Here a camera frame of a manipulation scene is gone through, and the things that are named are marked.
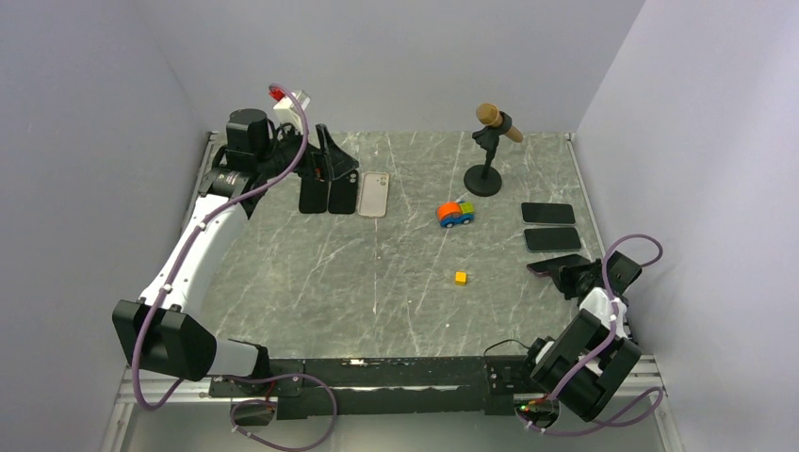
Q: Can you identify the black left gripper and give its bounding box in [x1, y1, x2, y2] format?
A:
[257, 122, 359, 182]

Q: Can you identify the black phone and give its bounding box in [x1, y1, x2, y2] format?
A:
[526, 253, 591, 277]
[524, 227, 582, 252]

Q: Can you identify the beige phone case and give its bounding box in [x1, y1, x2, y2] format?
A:
[357, 171, 390, 218]

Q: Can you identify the black smartphone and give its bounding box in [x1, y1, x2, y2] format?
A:
[520, 202, 576, 225]

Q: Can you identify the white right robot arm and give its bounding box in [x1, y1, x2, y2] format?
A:
[519, 251, 642, 422]

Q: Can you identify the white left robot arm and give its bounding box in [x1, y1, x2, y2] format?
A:
[112, 108, 359, 396]

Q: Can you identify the yellow cube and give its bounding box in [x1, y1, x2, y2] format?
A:
[454, 271, 468, 285]

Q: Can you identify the orange blue toy car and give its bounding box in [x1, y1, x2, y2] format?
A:
[436, 201, 475, 228]

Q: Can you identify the black microphone stand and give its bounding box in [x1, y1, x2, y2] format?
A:
[464, 124, 503, 197]

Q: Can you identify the wooden microphone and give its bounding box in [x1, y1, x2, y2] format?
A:
[476, 103, 524, 143]

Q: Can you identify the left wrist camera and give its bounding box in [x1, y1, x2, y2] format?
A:
[269, 88, 311, 134]

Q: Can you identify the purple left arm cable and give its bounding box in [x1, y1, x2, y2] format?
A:
[129, 82, 341, 452]

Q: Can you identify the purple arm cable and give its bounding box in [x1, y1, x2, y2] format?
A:
[514, 234, 666, 438]
[129, 82, 341, 452]

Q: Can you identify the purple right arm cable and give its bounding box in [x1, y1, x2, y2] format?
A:
[514, 234, 666, 438]

